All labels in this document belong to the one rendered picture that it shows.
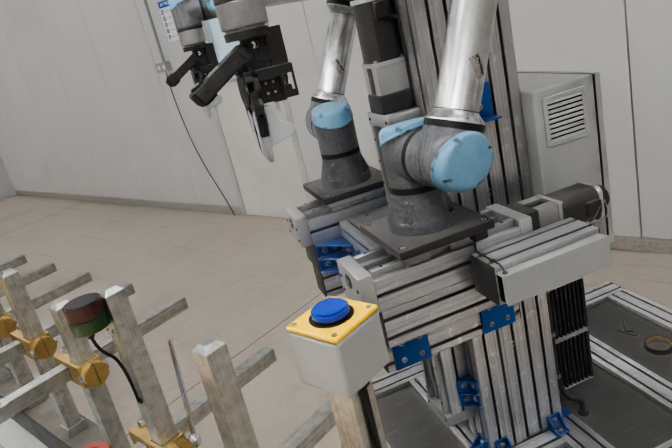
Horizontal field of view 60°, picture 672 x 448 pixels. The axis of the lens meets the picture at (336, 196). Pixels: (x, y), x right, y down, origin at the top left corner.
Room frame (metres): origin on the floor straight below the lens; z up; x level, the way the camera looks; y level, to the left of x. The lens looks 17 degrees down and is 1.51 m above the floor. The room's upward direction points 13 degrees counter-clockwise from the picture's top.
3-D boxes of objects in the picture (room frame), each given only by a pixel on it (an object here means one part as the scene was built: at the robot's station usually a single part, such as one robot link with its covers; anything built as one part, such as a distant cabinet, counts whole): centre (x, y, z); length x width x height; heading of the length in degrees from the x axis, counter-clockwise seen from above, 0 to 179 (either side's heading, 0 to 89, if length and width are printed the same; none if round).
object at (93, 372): (1.08, 0.59, 0.95); 0.13 x 0.06 x 0.05; 46
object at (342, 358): (0.53, 0.03, 1.18); 0.07 x 0.07 x 0.08; 46
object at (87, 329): (0.85, 0.43, 1.14); 0.06 x 0.06 x 0.02
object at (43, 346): (1.25, 0.77, 0.95); 0.13 x 0.06 x 0.05; 46
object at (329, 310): (0.53, 0.03, 1.22); 0.04 x 0.04 x 0.02
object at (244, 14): (0.95, 0.08, 1.54); 0.08 x 0.08 x 0.05
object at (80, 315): (0.85, 0.43, 1.16); 0.06 x 0.06 x 0.02
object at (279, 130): (0.93, 0.07, 1.35); 0.06 x 0.03 x 0.09; 105
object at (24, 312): (1.24, 0.76, 0.90); 0.03 x 0.03 x 0.48; 46
